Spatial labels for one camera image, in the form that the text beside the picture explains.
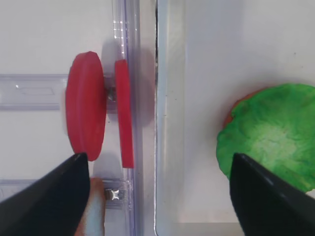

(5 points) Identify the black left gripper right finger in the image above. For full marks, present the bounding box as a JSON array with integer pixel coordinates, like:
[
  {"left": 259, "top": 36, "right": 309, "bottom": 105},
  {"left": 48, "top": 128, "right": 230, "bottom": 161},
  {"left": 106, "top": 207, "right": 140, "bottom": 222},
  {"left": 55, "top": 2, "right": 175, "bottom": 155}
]
[{"left": 232, "top": 153, "right": 315, "bottom": 236}]

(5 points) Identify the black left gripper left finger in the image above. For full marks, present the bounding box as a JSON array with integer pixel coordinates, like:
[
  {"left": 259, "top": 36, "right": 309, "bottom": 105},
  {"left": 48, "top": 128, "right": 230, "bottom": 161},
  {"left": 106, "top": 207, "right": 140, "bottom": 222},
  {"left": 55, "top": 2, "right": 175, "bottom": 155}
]
[{"left": 0, "top": 153, "right": 90, "bottom": 236}]

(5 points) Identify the red tomato slice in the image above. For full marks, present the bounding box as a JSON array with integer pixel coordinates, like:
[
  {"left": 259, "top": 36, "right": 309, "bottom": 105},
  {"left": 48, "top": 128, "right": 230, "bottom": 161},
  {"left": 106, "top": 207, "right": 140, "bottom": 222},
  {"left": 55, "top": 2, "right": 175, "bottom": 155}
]
[
  {"left": 115, "top": 59, "right": 134, "bottom": 169},
  {"left": 65, "top": 51, "right": 107, "bottom": 161}
]

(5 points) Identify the tall orange cheese slice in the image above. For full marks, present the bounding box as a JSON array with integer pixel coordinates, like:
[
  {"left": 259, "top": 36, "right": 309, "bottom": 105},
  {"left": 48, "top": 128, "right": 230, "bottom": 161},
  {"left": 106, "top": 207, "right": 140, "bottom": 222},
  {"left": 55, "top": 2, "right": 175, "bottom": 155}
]
[{"left": 74, "top": 178, "right": 106, "bottom": 236}]

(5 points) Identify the green lettuce leaf on bun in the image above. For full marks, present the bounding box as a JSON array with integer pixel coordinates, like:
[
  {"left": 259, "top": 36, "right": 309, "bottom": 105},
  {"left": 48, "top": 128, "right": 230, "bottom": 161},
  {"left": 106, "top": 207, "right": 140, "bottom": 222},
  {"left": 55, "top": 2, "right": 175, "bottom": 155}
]
[{"left": 216, "top": 84, "right": 315, "bottom": 192}]

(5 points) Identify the bottom bread bun slice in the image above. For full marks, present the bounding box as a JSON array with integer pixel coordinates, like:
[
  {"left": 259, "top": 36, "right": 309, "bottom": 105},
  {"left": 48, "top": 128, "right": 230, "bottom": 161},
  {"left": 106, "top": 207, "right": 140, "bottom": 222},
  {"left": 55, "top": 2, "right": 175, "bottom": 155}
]
[{"left": 222, "top": 87, "right": 267, "bottom": 128}]

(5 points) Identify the white rectangular tray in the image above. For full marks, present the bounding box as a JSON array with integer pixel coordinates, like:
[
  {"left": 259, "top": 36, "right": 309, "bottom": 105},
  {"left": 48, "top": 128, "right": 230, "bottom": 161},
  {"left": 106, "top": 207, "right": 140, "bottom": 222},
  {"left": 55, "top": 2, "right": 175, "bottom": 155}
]
[{"left": 155, "top": 0, "right": 315, "bottom": 236}]

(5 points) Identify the left clear acrylic rack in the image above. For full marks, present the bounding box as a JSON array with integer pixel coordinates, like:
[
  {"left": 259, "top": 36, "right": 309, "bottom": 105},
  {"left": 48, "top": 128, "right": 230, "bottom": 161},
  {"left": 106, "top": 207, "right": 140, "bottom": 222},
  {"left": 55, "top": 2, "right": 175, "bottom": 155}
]
[{"left": 0, "top": 0, "right": 137, "bottom": 236}]

